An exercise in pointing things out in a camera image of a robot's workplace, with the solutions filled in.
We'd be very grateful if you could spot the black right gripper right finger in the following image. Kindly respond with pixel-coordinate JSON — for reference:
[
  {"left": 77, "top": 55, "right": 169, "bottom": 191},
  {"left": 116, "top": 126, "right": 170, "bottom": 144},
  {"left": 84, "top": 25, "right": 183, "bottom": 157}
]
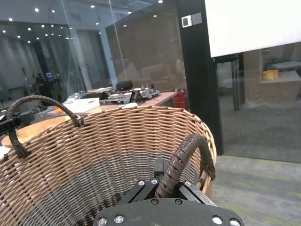
[{"left": 177, "top": 180, "right": 217, "bottom": 208}]

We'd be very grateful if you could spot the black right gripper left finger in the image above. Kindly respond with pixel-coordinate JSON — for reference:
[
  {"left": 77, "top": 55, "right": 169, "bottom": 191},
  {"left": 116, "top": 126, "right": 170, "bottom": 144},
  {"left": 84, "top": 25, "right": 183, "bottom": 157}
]
[{"left": 117, "top": 159, "right": 165, "bottom": 205}]

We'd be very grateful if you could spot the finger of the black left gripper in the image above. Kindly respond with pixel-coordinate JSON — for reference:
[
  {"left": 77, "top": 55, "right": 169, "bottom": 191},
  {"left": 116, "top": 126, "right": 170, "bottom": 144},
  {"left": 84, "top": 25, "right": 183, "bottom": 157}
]
[{"left": 0, "top": 114, "right": 22, "bottom": 136}]

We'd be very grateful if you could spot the tan and grey wicker basket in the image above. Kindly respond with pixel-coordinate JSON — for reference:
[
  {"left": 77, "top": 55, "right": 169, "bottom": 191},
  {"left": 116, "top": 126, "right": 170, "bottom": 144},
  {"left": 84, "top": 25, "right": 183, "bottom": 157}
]
[{"left": 0, "top": 95, "right": 217, "bottom": 226}]

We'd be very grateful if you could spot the round wooden table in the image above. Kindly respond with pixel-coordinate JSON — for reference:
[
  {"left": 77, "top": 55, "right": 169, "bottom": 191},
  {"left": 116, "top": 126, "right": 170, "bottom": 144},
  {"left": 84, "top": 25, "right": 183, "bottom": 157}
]
[{"left": 1, "top": 115, "right": 72, "bottom": 149}]

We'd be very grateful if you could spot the white flat box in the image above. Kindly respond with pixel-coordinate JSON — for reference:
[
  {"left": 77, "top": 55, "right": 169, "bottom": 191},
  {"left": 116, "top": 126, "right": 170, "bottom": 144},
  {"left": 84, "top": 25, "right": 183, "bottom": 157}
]
[{"left": 63, "top": 97, "right": 101, "bottom": 114}]

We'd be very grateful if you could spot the red fire extinguisher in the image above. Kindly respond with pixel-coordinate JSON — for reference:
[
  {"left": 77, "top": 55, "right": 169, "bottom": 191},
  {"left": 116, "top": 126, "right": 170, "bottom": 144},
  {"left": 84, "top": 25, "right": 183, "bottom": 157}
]
[{"left": 173, "top": 88, "right": 189, "bottom": 111}]

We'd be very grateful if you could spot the wooden desk with white leg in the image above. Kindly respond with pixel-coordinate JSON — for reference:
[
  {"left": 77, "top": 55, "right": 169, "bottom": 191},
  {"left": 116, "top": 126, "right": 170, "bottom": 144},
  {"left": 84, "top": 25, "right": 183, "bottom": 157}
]
[{"left": 47, "top": 90, "right": 179, "bottom": 118}]

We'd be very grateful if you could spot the grey electronics equipment pile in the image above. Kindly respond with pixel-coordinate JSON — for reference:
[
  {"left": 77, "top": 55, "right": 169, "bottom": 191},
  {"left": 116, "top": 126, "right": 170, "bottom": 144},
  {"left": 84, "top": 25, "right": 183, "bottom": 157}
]
[{"left": 100, "top": 85, "right": 162, "bottom": 105}]

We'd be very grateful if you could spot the black oval pouch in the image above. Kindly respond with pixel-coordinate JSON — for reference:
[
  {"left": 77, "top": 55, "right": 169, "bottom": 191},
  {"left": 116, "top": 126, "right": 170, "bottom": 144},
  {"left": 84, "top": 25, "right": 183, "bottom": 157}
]
[{"left": 116, "top": 81, "right": 133, "bottom": 91}]

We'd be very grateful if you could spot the wide black pillar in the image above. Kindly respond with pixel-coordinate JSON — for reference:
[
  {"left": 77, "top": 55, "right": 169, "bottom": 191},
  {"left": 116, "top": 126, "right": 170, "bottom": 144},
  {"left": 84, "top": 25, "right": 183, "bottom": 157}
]
[{"left": 176, "top": 0, "right": 223, "bottom": 156}]

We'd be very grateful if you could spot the beige stepped block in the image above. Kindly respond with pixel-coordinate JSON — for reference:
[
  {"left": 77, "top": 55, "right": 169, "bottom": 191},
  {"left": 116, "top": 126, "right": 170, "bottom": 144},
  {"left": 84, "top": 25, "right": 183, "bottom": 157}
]
[{"left": 256, "top": 70, "right": 301, "bottom": 102}]

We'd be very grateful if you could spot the yellow bucket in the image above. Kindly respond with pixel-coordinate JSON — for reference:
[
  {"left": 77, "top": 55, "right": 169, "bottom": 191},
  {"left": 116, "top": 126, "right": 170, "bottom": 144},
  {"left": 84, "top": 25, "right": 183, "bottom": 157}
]
[{"left": 261, "top": 69, "right": 279, "bottom": 81}]

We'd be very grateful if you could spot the white and grey wall plate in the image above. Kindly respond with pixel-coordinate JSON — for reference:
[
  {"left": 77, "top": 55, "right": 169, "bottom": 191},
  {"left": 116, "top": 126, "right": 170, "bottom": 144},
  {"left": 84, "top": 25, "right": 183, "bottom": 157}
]
[{"left": 182, "top": 12, "right": 203, "bottom": 29}]

